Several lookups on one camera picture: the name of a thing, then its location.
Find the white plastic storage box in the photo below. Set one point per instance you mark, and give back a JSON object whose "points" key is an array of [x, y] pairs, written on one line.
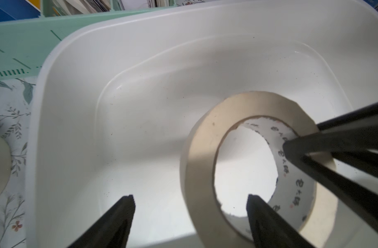
{"points": [[115, 102]]}

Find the green desktop file organizer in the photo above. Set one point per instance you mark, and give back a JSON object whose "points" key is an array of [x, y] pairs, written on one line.
{"points": [[25, 44]]}

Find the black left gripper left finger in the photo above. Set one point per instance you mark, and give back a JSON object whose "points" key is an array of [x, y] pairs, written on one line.
{"points": [[112, 229]]}

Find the blue folders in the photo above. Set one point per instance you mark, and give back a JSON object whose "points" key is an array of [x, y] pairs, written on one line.
{"points": [[11, 10]]}

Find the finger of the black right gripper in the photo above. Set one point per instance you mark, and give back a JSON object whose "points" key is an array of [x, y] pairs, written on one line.
{"points": [[360, 200], [354, 143]]}

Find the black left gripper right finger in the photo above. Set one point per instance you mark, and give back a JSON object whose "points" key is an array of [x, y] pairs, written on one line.
{"points": [[269, 229]]}

